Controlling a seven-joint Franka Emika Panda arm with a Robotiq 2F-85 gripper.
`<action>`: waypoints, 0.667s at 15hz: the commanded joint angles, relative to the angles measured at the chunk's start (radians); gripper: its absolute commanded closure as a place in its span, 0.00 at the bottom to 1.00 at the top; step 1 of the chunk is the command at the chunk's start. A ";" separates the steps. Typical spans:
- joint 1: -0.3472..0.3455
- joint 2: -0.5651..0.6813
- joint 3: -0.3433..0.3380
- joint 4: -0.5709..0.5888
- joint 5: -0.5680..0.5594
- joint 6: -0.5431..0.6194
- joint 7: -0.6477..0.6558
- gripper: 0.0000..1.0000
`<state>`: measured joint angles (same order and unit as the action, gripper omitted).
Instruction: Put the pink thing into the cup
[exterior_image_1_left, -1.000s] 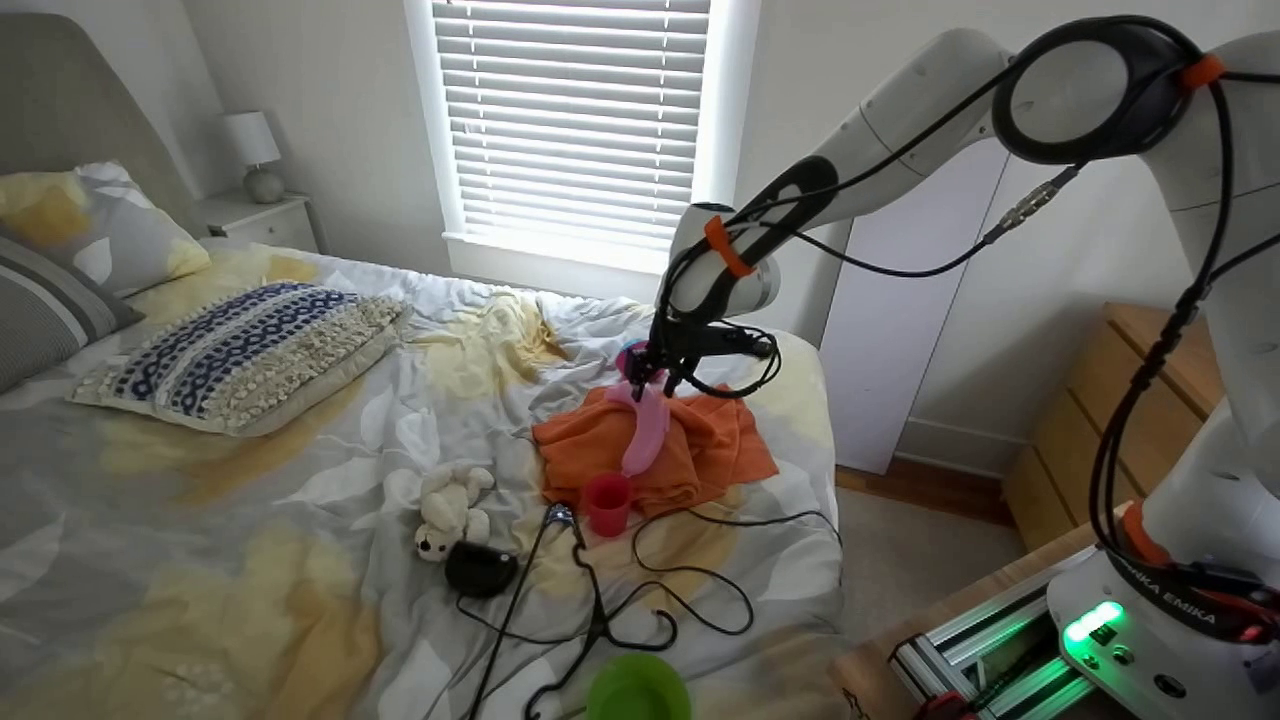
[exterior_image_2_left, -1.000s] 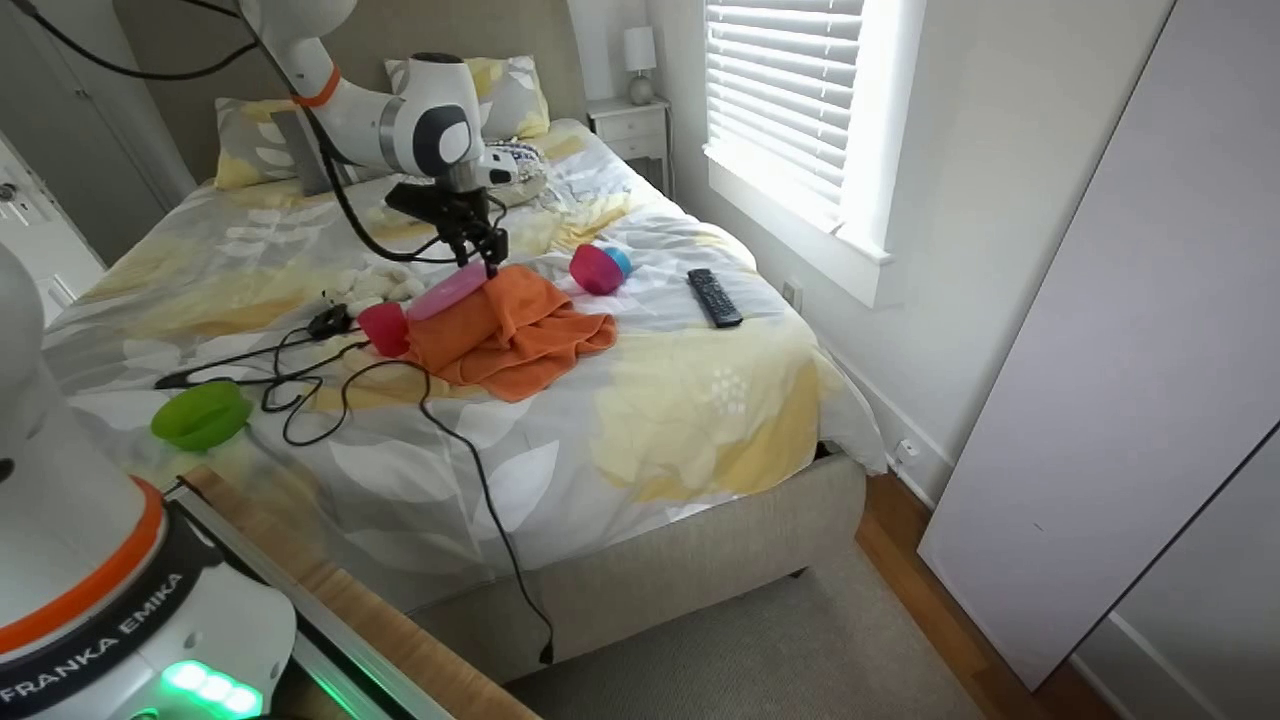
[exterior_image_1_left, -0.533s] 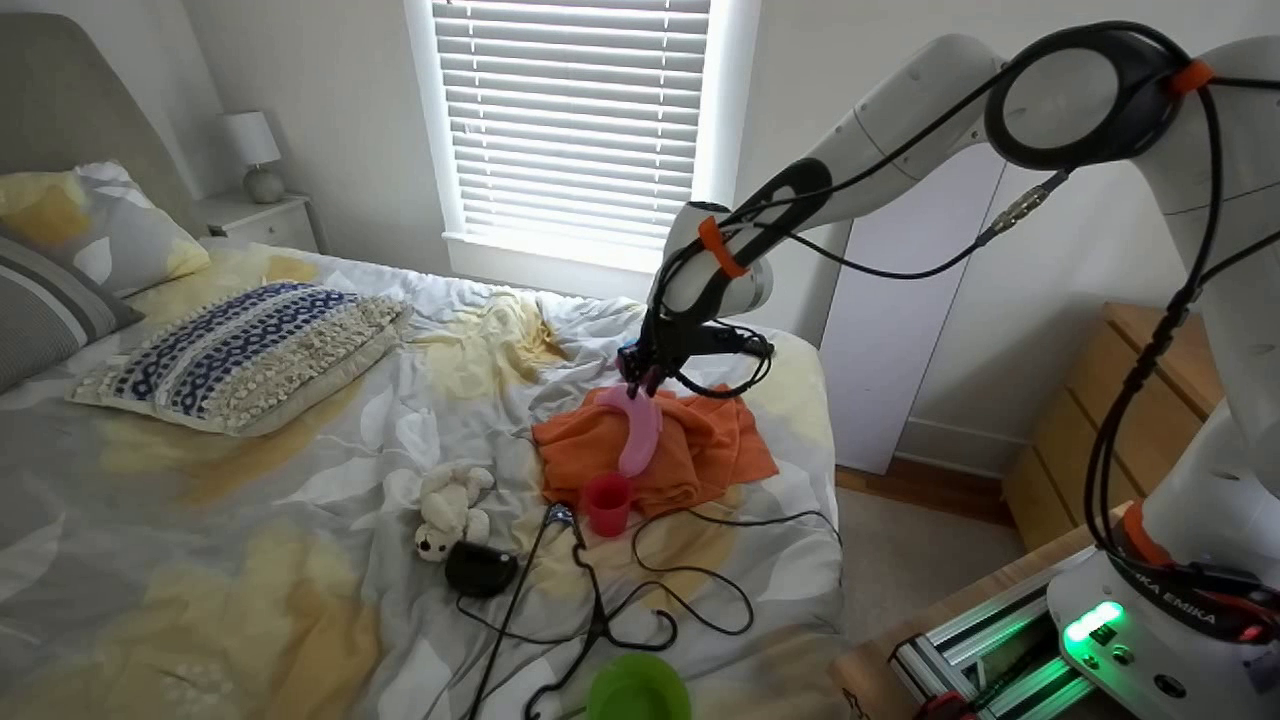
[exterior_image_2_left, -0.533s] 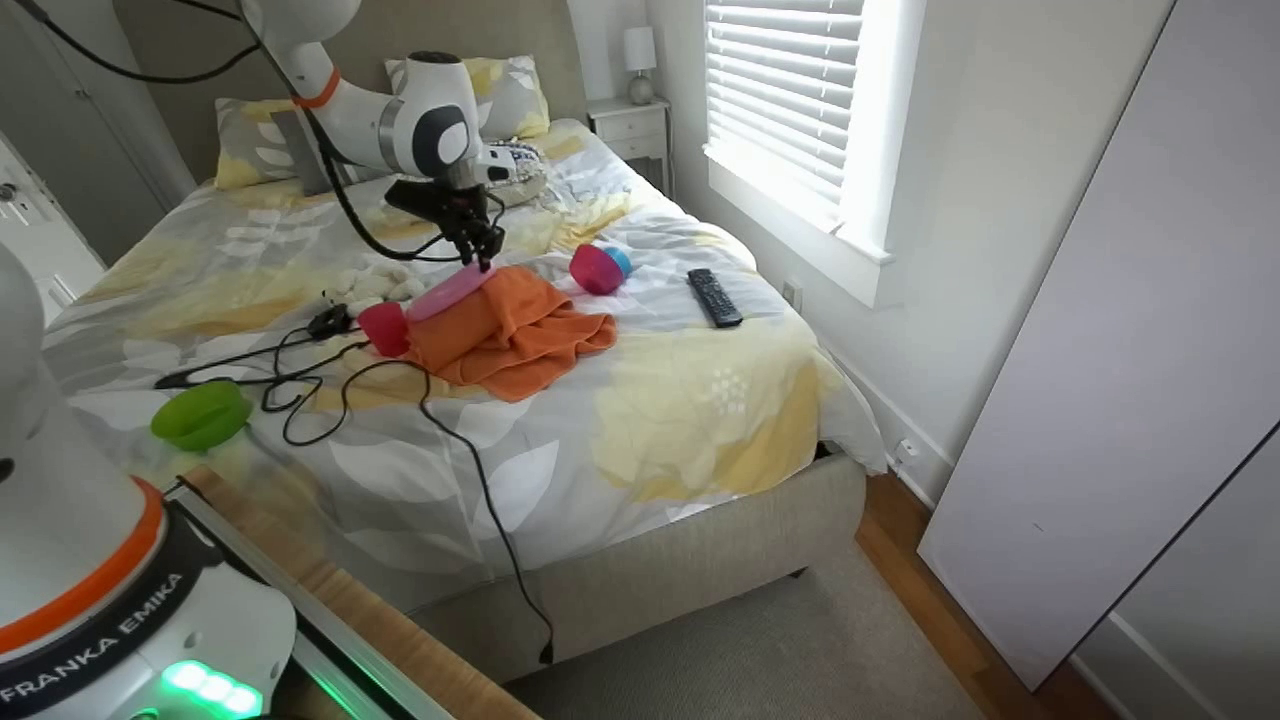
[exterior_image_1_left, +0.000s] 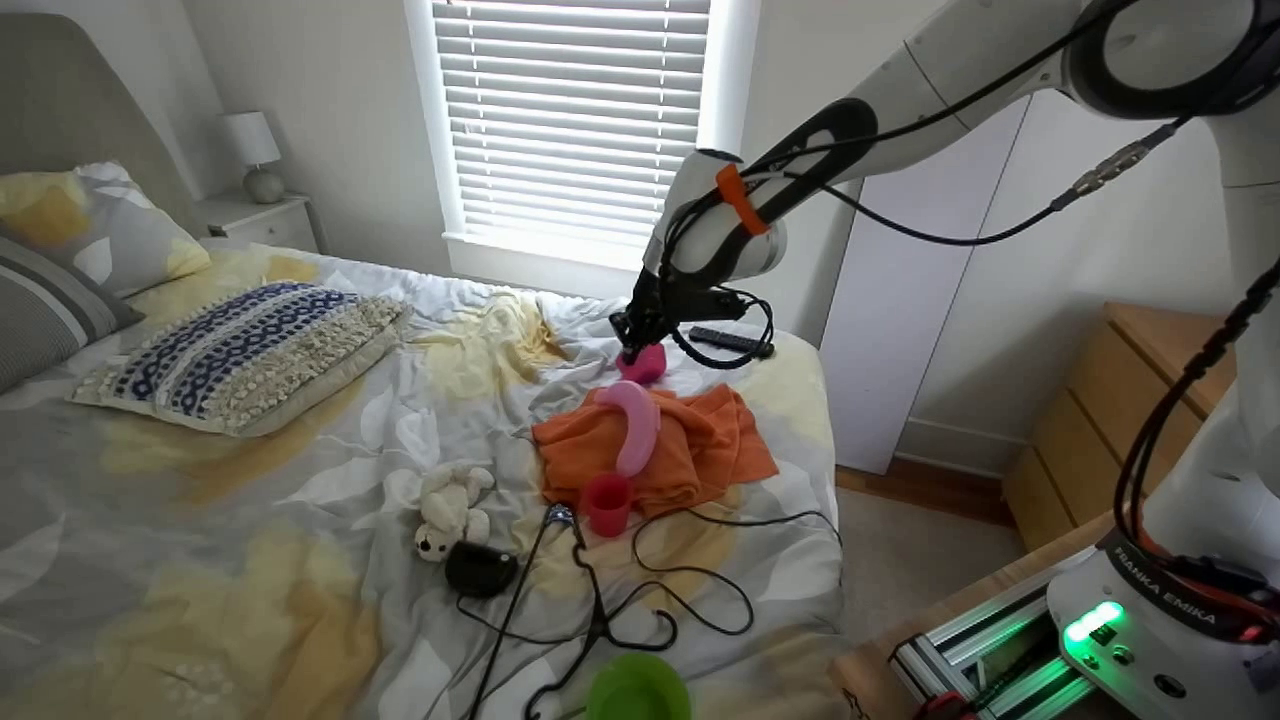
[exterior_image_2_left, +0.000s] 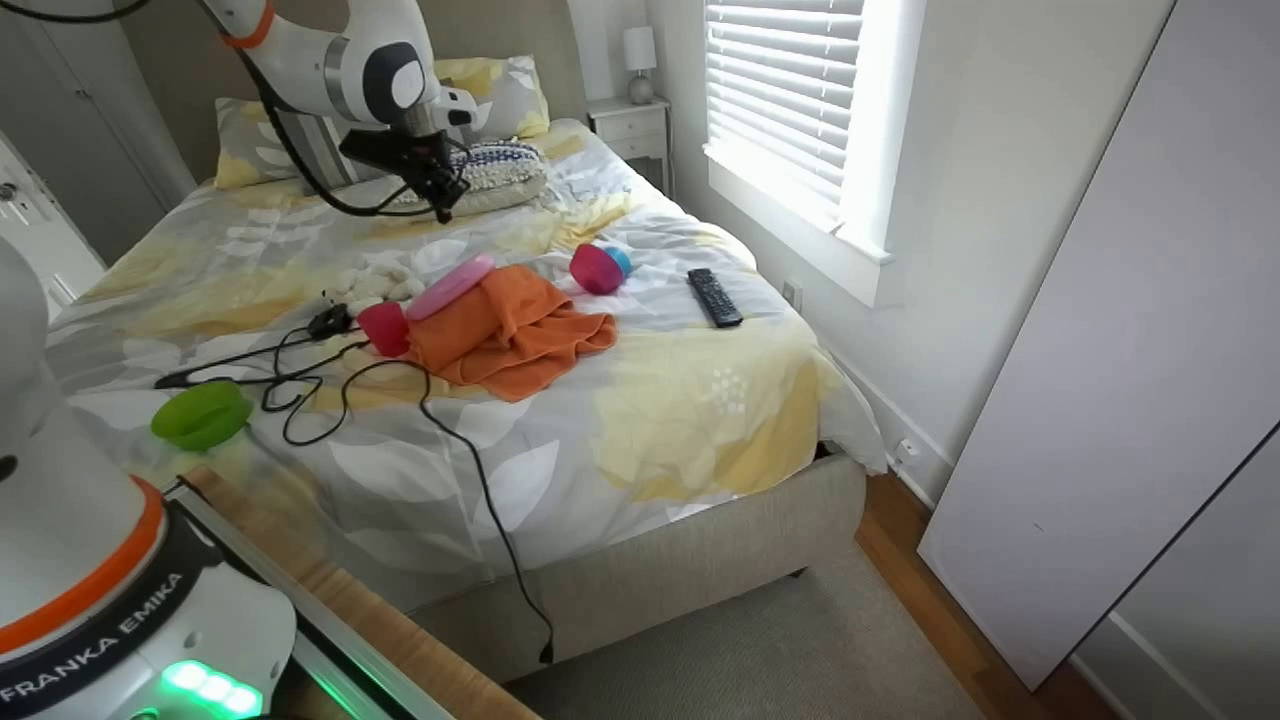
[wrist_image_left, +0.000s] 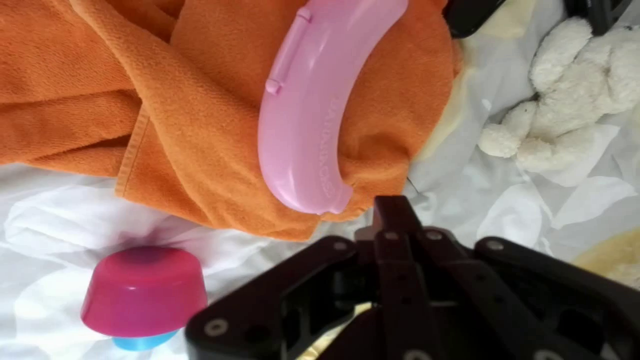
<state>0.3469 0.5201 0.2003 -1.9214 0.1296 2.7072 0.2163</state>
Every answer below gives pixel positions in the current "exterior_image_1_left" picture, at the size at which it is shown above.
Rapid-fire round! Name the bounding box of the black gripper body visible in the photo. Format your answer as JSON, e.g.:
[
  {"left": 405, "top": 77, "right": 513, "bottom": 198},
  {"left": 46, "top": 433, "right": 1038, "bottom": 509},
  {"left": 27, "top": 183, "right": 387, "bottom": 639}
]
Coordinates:
[{"left": 619, "top": 259, "right": 752, "bottom": 347}]

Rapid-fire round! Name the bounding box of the pink curved tube toy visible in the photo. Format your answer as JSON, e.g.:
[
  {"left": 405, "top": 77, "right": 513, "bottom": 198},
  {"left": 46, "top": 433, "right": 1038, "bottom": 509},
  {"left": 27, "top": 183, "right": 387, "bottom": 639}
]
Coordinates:
[{"left": 593, "top": 377, "right": 665, "bottom": 485}]

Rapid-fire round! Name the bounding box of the small red plastic cup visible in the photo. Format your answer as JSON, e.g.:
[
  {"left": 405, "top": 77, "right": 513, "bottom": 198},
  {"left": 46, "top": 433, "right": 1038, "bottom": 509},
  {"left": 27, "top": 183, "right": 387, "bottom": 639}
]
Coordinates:
[{"left": 575, "top": 469, "right": 639, "bottom": 544}]

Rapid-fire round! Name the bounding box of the magenta and blue toy ball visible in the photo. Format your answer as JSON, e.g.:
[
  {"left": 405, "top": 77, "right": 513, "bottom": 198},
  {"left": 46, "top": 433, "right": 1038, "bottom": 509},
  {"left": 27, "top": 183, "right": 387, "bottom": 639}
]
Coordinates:
[{"left": 615, "top": 342, "right": 672, "bottom": 391}]

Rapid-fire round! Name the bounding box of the black remote control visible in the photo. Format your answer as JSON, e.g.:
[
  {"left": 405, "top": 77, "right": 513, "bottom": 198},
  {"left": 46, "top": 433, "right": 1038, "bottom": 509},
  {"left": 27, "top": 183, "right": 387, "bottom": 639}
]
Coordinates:
[{"left": 685, "top": 326, "right": 779, "bottom": 366}]

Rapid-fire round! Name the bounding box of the orange cloth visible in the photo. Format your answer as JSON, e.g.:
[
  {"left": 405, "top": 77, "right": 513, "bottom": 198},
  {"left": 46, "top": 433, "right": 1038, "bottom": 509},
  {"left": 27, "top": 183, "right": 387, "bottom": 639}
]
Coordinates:
[{"left": 527, "top": 380, "right": 783, "bottom": 526}]

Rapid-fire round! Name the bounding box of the white window blind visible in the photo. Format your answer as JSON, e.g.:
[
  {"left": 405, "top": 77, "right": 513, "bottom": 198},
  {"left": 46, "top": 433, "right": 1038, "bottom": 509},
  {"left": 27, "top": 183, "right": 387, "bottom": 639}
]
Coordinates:
[{"left": 424, "top": 0, "right": 718, "bottom": 269}]

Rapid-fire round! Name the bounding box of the white wardrobe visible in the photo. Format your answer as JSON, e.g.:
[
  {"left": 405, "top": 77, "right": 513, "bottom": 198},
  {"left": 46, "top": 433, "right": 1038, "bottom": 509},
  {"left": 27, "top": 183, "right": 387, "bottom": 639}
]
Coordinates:
[{"left": 815, "top": 88, "right": 1030, "bottom": 480}]

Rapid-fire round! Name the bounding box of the white plush toy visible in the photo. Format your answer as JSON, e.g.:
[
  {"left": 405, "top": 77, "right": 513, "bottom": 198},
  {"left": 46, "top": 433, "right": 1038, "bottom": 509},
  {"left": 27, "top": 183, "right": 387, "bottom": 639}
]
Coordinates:
[{"left": 405, "top": 462, "right": 499, "bottom": 564}]

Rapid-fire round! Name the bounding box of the black power adapter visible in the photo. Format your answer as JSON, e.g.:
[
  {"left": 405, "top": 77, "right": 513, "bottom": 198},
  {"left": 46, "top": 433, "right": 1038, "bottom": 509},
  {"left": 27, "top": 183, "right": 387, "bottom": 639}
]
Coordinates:
[{"left": 440, "top": 535, "right": 523, "bottom": 599}]

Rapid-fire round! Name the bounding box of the green plastic bowl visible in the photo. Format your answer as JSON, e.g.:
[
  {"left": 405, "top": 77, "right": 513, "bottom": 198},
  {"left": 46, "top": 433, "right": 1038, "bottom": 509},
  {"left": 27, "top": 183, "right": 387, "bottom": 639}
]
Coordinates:
[{"left": 578, "top": 649, "right": 699, "bottom": 720}]

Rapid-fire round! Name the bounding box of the white nightstand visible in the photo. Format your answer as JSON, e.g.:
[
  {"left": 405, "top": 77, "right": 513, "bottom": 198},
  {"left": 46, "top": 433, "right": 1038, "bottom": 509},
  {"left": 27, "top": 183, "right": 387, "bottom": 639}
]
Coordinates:
[{"left": 188, "top": 191, "right": 325, "bottom": 259}]

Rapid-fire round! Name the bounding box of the blue patterned knitted cushion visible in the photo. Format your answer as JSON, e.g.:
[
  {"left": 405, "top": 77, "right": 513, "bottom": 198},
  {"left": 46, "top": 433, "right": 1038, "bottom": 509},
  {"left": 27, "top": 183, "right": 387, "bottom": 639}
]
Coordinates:
[{"left": 67, "top": 279, "right": 413, "bottom": 444}]

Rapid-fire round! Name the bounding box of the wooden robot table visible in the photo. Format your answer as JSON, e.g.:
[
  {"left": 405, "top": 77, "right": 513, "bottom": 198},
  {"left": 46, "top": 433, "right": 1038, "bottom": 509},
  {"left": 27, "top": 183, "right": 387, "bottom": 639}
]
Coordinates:
[{"left": 827, "top": 509, "right": 1138, "bottom": 720}]

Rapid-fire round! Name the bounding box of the small white table lamp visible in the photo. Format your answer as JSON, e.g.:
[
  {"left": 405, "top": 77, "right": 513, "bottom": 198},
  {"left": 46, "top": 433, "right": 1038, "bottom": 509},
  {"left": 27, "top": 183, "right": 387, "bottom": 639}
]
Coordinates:
[{"left": 220, "top": 104, "right": 291, "bottom": 207}]

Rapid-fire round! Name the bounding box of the bed with floral duvet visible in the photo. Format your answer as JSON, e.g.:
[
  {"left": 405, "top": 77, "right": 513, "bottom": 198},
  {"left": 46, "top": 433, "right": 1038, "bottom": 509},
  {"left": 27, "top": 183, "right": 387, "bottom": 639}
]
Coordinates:
[{"left": 0, "top": 237, "right": 851, "bottom": 720}]

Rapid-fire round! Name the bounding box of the light wooden dresser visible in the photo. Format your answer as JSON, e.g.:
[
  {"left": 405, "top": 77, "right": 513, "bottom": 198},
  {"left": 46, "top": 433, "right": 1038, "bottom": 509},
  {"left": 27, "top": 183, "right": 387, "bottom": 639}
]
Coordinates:
[{"left": 1000, "top": 300, "right": 1248, "bottom": 558}]

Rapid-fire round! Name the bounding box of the yellow and grey pillow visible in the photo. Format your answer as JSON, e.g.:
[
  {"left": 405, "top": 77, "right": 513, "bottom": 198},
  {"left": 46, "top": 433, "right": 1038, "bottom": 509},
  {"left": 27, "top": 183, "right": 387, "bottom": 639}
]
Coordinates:
[{"left": 0, "top": 160, "right": 217, "bottom": 300}]

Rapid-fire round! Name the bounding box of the grey striped pillow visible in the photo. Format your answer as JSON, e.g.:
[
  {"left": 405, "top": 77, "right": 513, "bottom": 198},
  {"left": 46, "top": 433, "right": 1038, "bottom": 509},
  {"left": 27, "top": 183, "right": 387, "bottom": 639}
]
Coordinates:
[{"left": 0, "top": 232, "right": 142, "bottom": 401}]

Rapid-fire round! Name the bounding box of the grey upholstered headboard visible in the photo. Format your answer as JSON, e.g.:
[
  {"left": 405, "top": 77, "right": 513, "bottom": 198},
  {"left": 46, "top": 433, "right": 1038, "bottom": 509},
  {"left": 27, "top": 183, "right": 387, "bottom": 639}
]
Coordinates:
[{"left": 0, "top": 8, "right": 208, "bottom": 232}]

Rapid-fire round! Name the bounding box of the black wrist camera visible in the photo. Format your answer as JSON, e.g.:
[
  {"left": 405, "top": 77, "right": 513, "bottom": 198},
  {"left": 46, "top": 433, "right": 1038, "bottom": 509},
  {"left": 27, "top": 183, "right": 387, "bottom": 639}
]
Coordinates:
[{"left": 672, "top": 285, "right": 757, "bottom": 330}]

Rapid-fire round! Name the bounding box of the orange cable strap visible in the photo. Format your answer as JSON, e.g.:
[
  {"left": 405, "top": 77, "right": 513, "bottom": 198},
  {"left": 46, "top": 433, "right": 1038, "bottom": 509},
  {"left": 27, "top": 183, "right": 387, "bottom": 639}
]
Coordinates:
[{"left": 711, "top": 160, "right": 777, "bottom": 246}]

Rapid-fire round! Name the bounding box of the long black power cable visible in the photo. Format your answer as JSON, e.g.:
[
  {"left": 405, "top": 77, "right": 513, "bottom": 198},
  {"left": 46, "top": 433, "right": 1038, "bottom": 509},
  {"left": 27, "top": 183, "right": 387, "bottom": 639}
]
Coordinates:
[{"left": 451, "top": 495, "right": 849, "bottom": 720}]

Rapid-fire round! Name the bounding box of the aluminium mounting frame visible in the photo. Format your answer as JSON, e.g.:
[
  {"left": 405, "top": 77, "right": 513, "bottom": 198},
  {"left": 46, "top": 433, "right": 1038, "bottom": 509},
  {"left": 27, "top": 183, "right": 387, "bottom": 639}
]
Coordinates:
[{"left": 888, "top": 580, "right": 1110, "bottom": 720}]

